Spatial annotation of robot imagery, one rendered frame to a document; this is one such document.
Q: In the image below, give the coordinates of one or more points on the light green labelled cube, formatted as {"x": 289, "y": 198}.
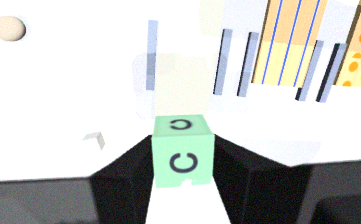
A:
{"x": 183, "y": 148}

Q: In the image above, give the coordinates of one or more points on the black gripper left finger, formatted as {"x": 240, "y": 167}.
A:
{"x": 118, "y": 193}

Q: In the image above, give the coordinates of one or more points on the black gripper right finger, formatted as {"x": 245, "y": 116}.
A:
{"x": 257, "y": 190}

